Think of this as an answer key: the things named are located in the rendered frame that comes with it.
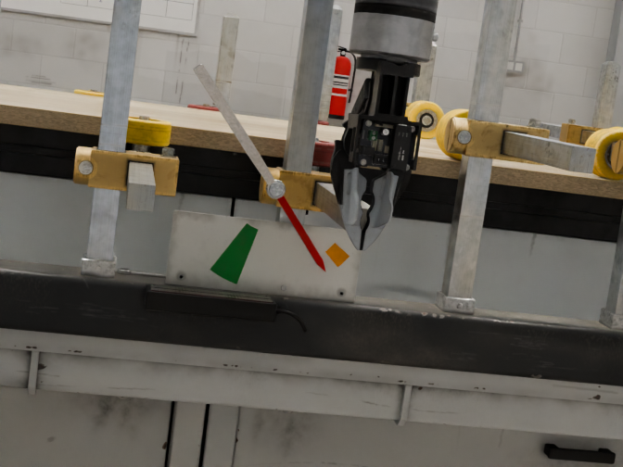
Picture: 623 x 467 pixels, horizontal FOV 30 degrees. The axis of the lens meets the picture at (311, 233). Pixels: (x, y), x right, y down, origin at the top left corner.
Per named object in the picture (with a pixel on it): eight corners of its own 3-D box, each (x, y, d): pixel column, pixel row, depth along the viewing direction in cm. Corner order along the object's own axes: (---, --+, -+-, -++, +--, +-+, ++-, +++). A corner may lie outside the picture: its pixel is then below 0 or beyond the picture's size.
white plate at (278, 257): (354, 303, 160) (364, 232, 158) (165, 283, 155) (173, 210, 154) (353, 302, 160) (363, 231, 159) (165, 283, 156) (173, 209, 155)
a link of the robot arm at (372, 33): (347, 15, 131) (429, 28, 132) (341, 58, 131) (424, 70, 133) (362, 9, 122) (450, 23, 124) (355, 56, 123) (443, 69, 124)
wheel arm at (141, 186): (153, 220, 129) (158, 182, 128) (122, 216, 128) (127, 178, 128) (148, 178, 171) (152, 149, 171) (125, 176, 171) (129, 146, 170)
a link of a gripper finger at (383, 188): (368, 255, 126) (380, 171, 126) (358, 248, 132) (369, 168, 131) (396, 258, 127) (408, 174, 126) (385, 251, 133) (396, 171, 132)
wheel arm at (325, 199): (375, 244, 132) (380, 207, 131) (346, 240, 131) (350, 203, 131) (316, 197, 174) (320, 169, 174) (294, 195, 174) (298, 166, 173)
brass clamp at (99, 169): (175, 197, 154) (180, 159, 153) (71, 185, 151) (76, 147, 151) (173, 192, 160) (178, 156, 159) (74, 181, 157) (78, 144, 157)
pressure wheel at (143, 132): (173, 198, 171) (183, 120, 169) (137, 199, 164) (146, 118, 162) (133, 189, 175) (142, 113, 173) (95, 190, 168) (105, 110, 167)
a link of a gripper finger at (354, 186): (340, 252, 126) (351, 168, 125) (331, 246, 132) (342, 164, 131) (368, 255, 126) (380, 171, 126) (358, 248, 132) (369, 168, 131)
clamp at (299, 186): (359, 216, 158) (364, 180, 158) (260, 205, 156) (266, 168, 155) (351, 211, 164) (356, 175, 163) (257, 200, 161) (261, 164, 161)
